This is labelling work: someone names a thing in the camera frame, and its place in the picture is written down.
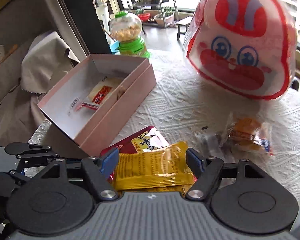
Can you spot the clear snack bar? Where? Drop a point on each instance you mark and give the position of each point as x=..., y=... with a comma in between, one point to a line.
x=209, y=144

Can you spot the white red snack in box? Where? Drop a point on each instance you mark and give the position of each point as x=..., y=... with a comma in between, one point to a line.
x=103, y=89

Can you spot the red white bunny snack bag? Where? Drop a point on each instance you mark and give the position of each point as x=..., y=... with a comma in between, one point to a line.
x=245, y=46

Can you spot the green gumball candy dispenser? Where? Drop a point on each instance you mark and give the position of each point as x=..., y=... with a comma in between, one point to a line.
x=126, y=28

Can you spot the potted plant planter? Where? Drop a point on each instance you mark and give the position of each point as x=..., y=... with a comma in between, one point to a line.
x=165, y=18

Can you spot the white quilted tablecloth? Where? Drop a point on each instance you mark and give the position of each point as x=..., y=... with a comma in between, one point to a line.
x=182, y=104

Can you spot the orange cake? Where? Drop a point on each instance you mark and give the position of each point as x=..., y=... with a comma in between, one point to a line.
x=247, y=134

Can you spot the beige cloth on chair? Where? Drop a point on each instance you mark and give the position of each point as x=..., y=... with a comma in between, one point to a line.
x=48, y=59

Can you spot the yellow snack packet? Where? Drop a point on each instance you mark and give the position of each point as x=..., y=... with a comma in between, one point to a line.
x=160, y=170

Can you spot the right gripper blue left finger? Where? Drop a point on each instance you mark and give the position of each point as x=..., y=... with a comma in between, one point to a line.
x=96, y=172

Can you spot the pink cardboard box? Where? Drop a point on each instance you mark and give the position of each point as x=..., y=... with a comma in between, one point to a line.
x=93, y=127

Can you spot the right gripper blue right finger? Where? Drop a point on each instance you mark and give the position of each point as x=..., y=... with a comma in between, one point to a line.
x=207, y=172

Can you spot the red basin on balcony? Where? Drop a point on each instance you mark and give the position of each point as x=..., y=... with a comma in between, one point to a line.
x=144, y=17

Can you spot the large red foil snack bag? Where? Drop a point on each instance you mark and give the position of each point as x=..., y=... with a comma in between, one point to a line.
x=145, y=140

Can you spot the small dark wooden stool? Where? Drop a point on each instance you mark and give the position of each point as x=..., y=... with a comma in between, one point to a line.
x=184, y=23

